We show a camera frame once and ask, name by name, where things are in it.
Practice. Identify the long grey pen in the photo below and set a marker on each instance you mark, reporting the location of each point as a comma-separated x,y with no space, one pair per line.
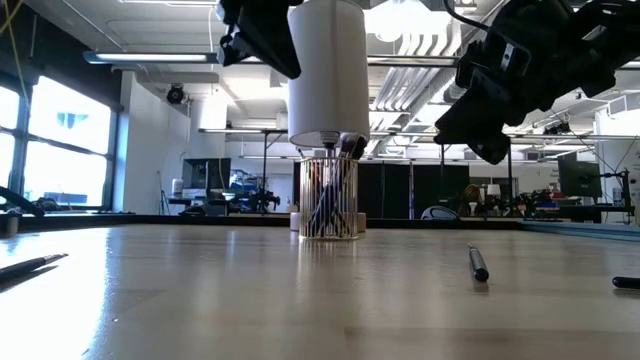
30,265

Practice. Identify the grey cylindrical post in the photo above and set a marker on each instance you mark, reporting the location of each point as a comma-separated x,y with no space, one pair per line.
11,226

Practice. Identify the thin black pencil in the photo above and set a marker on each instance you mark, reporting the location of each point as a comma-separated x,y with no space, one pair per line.
627,282

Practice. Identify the black round spotlight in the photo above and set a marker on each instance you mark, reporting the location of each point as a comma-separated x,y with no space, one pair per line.
175,94

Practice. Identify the grey pen black cap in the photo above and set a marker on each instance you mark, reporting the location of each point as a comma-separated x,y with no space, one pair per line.
478,267

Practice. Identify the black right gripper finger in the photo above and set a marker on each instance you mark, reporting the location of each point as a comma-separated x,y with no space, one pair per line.
495,150
475,120

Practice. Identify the black metal table frame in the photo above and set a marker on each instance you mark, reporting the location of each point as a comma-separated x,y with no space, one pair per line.
150,220

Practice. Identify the black tripod device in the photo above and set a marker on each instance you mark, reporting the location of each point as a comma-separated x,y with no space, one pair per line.
264,200

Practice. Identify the black partition panels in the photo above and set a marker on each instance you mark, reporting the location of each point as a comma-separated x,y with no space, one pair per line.
395,190

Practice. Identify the white jar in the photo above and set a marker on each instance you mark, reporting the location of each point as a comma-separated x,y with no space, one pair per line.
177,187

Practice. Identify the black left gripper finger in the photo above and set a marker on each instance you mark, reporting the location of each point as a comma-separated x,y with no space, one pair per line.
275,45
230,50

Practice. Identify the white shade wooden base lamp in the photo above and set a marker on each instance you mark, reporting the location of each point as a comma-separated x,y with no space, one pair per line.
330,75

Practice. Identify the large glass window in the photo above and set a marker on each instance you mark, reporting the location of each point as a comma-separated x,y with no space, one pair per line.
70,175

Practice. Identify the small white lamp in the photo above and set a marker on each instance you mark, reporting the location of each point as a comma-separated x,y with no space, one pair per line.
494,189

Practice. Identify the person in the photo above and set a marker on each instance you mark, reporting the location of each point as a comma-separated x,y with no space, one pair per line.
472,195

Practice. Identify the long ceiling light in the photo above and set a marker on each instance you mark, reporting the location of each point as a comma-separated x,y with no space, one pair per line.
150,57
415,61

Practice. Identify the black computer monitor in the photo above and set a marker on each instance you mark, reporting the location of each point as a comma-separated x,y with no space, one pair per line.
580,177
205,172

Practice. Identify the blue foam pad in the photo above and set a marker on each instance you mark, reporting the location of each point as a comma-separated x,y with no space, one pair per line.
590,231

